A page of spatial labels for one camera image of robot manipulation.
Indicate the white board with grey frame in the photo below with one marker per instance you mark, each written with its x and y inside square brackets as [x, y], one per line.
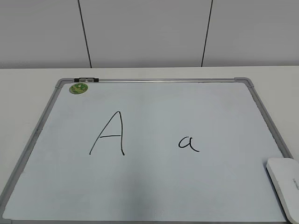
[148, 151]

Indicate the white board eraser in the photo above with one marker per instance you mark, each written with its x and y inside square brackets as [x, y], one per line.
[284, 173]

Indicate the black clip on board frame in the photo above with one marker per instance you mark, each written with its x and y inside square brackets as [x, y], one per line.
[86, 80]

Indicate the round green magnet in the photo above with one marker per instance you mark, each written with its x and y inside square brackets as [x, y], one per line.
[78, 88]

